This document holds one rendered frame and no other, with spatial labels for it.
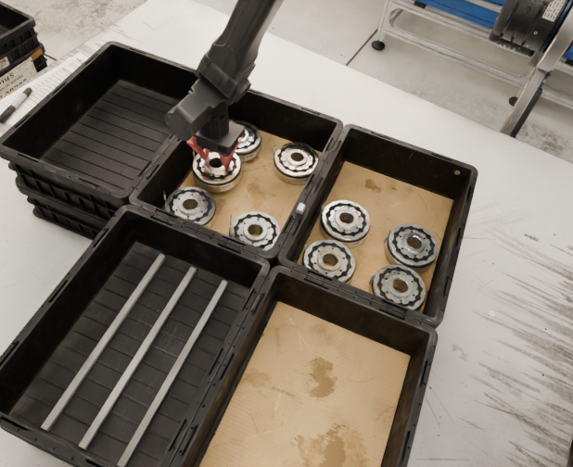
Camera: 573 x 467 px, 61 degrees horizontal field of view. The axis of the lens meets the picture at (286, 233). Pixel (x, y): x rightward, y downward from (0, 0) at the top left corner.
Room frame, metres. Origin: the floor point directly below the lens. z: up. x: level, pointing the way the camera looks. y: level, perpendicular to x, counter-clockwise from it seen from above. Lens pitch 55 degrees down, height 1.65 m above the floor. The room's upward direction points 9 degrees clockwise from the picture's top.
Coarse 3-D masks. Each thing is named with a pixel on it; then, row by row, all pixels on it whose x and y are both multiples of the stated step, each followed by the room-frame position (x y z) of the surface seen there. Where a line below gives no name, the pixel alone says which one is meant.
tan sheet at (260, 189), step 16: (272, 144) 0.82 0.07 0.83; (256, 160) 0.76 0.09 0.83; (272, 160) 0.77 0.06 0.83; (192, 176) 0.69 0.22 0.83; (256, 176) 0.72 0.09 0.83; (272, 176) 0.72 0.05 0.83; (224, 192) 0.66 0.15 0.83; (240, 192) 0.66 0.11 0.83; (256, 192) 0.67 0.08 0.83; (272, 192) 0.68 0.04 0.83; (288, 192) 0.69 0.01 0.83; (224, 208) 0.61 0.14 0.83; (240, 208) 0.62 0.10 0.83; (256, 208) 0.63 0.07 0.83; (272, 208) 0.63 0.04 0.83; (288, 208) 0.64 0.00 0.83; (224, 224) 0.57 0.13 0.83
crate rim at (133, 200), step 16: (272, 96) 0.87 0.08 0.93; (304, 112) 0.84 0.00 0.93; (320, 112) 0.84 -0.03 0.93; (336, 128) 0.80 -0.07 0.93; (176, 144) 0.68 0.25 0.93; (160, 160) 0.63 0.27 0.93; (320, 160) 0.70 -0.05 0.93; (304, 192) 0.61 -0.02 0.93; (144, 208) 0.51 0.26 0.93; (160, 208) 0.52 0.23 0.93; (192, 224) 0.49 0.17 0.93; (288, 224) 0.53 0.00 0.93; (224, 240) 0.47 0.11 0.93; (272, 256) 0.45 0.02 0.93
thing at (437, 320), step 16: (352, 128) 0.81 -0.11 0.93; (336, 144) 0.75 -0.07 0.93; (400, 144) 0.78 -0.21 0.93; (448, 160) 0.75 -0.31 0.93; (320, 176) 0.65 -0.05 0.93; (464, 208) 0.63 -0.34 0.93; (464, 224) 0.59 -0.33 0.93; (288, 240) 0.49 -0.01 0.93; (304, 272) 0.43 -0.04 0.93; (320, 272) 0.43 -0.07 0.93; (448, 272) 0.47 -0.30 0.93; (352, 288) 0.41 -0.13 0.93; (448, 288) 0.44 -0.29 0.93; (384, 304) 0.39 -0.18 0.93; (432, 320) 0.38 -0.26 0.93
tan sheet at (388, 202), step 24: (360, 168) 0.79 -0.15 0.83; (336, 192) 0.71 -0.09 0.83; (360, 192) 0.72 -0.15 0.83; (384, 192) 0.73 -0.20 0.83; (408, 192) 0.74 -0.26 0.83; (384, 216) 0.66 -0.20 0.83; (408, 216) 0.67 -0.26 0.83; (432, 216) 0.68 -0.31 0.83; (312, 240) 0.57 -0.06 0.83; (360, 264) 0.53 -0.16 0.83; (384, 264) 0.54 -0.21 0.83; (432, 264) 0.55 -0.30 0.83; (360, 288) 0.47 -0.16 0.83
